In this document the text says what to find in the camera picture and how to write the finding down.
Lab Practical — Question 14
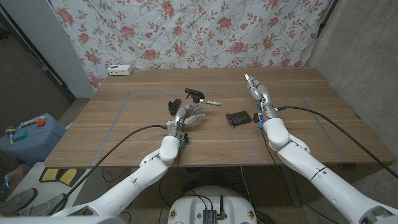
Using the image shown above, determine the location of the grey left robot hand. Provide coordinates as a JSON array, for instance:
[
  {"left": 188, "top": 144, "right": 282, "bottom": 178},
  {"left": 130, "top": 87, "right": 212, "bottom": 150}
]
[{"left": 166, "top": 104, "right": 206, "bottom": 140}]

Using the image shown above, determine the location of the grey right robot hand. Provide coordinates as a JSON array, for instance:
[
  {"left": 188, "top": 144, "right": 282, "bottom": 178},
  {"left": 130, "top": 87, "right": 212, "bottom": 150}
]
[{"left": 244, "top": 73, "right": 279, "bottom": 121}]

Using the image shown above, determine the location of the clear dispenser bottle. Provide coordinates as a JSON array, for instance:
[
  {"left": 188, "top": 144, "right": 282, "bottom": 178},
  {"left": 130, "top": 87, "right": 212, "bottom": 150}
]
[{"left": 185, "top": 101, "right": 205, "bottom": 123}]

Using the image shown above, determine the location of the black pump cap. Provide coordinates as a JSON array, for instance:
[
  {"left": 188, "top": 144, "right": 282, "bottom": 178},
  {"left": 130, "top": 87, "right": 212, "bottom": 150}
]
[{"left": 184, "top": 88, "right": 205, "bottom": 104}]

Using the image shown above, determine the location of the black card holder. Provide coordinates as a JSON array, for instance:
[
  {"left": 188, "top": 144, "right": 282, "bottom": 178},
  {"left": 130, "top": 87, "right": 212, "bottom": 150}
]
[{"left": 225, "top": 110, "right": 252, "bottom": 127}]

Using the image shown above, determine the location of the black hair claw clip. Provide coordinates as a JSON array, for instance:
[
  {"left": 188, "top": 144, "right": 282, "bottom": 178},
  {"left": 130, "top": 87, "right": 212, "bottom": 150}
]
[{"left": 168, "top": 98, "right": 183, "bottom": 116}]

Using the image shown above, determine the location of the white power strip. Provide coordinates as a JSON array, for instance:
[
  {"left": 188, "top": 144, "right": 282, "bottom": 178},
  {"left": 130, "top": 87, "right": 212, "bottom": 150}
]
[{"left": 107, "top": 63, "right": 134, "bottom": 77}]

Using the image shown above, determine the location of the floral backdrop cloth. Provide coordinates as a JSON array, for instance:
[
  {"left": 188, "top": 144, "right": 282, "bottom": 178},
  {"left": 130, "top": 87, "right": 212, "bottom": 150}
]
[{"left": 49, "top": 0, "right": 332, "bottom": 90}]

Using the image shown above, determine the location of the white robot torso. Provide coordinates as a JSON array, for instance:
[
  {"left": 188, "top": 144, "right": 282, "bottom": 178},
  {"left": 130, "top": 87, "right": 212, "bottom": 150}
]
[{"left": 167, "top": 185, "right": 258, "bottom": 224}]

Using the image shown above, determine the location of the black backdrop stand pole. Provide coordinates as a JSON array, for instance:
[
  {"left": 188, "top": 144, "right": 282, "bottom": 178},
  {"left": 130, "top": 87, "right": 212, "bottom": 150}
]
[{"left": 316, "top": 0, "right": 340, "bottom": 40}]

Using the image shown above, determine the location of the grey module with antenna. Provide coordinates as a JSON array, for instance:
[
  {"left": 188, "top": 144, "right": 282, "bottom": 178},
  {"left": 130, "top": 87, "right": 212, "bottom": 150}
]
[{"left": 203, "top": 195, "right": 228, "bottom": 224}]

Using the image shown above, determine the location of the dark table leg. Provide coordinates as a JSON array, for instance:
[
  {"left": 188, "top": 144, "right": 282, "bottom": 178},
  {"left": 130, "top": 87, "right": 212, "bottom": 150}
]
[{"left": 281, "top": 169, "right": 302, "bottom": 208}]

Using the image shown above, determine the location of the yellow black floor mat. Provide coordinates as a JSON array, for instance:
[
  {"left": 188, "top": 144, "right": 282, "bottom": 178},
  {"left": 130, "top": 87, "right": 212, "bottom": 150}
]
[{"left": 39, "top": 167, "right": 87, "bottom": 187}]

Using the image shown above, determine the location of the blue storage box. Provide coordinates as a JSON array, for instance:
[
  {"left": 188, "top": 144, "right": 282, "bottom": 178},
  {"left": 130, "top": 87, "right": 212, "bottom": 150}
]
[{"left": 0, "top": 113, "right": 67, "bottom": 166}]

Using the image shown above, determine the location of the white pillar panel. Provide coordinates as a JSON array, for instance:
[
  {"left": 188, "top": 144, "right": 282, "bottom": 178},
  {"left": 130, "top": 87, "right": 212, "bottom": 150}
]
[{"left": 0, "top": 0, "right": 96, "bottom": 100}]

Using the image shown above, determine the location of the grey shoe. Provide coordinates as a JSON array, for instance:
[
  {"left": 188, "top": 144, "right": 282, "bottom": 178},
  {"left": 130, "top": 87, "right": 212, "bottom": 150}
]
[
  {"left": 0, "top": 187, "right": 39, "bottom": 215},
  {"left": 15, "top": 192, "right": 68, "bottom": 217}
]

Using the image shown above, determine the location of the wooden maraca toy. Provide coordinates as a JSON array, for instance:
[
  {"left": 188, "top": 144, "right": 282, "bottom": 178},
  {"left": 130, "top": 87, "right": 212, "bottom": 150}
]
[{"left": 4, "top": 126, "right": 17, "bottom": 146}]

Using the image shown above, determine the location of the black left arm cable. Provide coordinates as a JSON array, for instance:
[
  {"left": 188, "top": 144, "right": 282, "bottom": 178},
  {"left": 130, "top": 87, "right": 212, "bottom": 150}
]
[{"left": 48, "top": 124, "right": 169, "bottom": 215}]

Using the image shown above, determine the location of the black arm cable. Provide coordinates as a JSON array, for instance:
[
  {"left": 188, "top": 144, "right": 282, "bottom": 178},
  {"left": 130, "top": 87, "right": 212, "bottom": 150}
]
[
  {"left": 48, "top": 124, "right": 169, "bottom": 215},
  {"left": 275, "top": 106, "right": 398, "bottom": 180}
]

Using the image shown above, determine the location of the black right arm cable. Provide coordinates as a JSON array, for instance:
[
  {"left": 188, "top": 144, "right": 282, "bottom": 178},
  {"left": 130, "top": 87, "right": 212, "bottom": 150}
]
[{"left": 275, "top": 106, "right": 398, "bottom": 180}]

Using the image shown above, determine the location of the black floor cable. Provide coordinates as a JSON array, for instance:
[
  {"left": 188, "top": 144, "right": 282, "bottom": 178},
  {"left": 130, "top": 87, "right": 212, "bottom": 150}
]
[
  {"left": 240, "top": 166, "right": 261, "bottom": 217},
  {"left": 157, "top": 172, "right": 189, "bottom": 208}
]

